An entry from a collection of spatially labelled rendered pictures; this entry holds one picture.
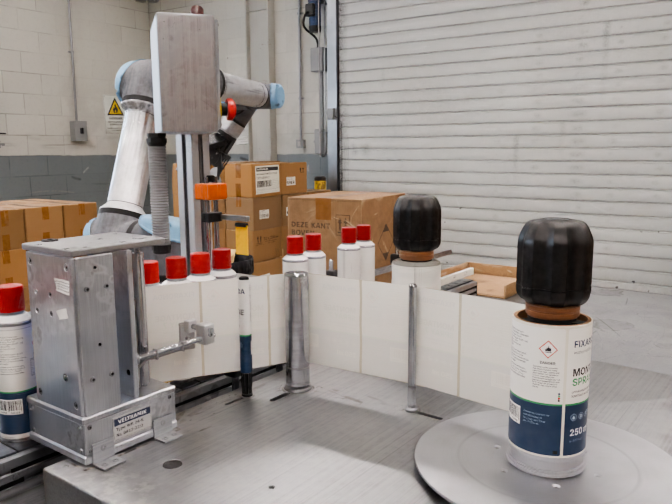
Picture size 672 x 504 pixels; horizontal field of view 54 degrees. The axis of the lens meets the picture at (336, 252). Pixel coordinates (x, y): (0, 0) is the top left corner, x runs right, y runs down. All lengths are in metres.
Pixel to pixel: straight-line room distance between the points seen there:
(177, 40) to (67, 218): 3.69
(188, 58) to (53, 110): 6.30
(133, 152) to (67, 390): 0.93
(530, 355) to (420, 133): 5.13
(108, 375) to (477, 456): 0.46
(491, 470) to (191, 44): 0.79
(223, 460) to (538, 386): 0.39
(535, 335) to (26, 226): 4.09
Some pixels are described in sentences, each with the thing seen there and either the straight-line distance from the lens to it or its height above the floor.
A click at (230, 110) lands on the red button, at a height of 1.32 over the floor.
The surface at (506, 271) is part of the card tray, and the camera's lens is 2.25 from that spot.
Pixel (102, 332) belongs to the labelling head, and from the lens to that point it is 0.85.
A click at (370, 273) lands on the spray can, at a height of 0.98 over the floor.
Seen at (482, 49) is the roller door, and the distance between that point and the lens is 5.67.
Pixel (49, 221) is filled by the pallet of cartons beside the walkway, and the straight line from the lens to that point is 4.69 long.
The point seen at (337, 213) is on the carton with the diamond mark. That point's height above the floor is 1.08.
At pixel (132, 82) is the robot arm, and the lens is 1.76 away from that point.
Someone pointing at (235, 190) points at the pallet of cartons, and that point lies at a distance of 5.05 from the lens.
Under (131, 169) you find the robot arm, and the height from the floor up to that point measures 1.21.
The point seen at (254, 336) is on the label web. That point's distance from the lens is 1.04.
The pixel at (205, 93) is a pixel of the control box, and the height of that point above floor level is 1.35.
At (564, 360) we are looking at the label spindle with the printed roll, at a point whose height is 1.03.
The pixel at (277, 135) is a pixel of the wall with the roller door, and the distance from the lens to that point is 6.88.
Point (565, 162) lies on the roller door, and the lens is 5.40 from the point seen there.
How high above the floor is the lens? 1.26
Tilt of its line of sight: 9 degrees down
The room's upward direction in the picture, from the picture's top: straight up
